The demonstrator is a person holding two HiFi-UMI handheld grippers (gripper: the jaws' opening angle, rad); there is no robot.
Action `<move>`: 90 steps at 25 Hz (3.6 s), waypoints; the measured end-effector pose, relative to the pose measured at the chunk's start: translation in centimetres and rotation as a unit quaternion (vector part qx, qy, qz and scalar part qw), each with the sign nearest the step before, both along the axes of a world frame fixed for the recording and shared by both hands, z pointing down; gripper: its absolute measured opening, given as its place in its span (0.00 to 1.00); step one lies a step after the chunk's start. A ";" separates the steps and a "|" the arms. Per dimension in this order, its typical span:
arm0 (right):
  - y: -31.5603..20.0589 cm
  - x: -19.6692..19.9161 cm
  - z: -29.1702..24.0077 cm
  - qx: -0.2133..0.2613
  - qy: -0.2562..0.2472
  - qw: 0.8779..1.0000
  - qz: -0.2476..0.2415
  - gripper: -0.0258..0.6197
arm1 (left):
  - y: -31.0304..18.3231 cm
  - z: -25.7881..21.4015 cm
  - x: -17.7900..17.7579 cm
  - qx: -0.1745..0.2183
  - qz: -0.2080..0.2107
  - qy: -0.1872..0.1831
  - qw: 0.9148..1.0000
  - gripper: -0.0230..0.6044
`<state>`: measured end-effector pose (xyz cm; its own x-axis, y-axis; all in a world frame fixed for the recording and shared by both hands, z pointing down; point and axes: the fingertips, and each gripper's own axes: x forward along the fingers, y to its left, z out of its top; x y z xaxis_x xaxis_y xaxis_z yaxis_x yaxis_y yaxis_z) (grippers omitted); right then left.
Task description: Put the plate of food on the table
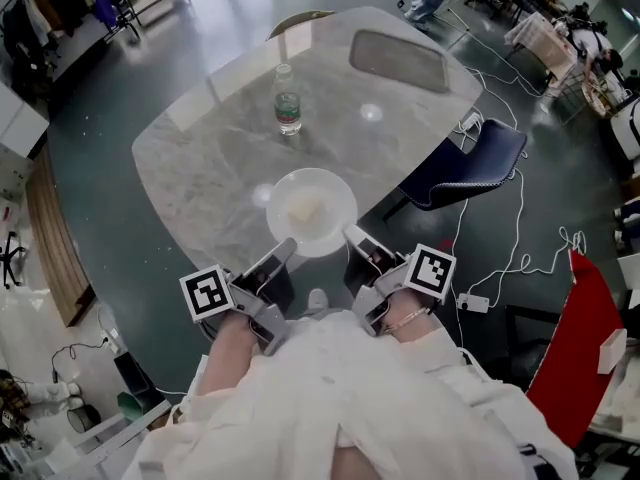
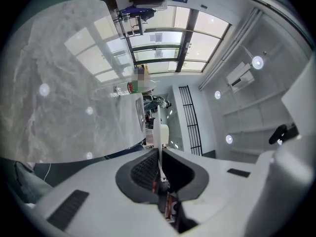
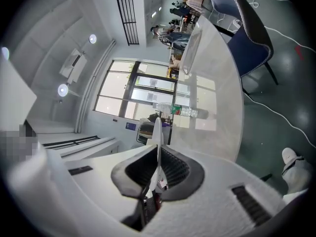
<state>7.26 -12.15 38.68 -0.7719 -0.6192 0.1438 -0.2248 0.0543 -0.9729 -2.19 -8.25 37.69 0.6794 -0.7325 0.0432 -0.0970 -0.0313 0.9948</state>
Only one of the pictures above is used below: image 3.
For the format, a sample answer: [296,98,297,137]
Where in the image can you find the person's white shoe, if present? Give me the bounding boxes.
[281,147,299,165]

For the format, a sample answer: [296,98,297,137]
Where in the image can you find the white marble table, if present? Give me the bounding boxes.
[169,13,245,163]

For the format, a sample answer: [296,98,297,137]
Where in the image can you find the white panel board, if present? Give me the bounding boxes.
[0,55,38,133]

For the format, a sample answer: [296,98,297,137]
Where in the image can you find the clear water bottle green label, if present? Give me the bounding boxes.
[152,102,210,120]

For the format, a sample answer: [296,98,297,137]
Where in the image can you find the white floor cable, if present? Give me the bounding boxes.
[209,0,316,149]

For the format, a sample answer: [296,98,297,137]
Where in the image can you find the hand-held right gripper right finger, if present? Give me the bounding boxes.
[142,145,288,237]

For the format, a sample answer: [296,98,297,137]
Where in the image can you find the person's grey trouser leg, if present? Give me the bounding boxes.
[281,156,315,195]

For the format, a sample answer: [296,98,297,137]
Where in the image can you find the black ceiling grille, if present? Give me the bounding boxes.
[113,0,140,46]

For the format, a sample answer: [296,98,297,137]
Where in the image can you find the blue upholstered chair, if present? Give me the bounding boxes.
[206,0,280,95]

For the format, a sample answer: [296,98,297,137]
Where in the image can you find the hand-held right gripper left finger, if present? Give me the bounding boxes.
[7,144,159,237]

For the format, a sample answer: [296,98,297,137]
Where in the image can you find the clear plastic tray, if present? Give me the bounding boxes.
[181,28,203,75]

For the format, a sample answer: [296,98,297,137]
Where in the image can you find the black framed window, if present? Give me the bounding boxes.
[92,59,179,123]

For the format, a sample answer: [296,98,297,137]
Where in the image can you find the white ceiling air conditioner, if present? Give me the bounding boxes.
[58,48,87,85]

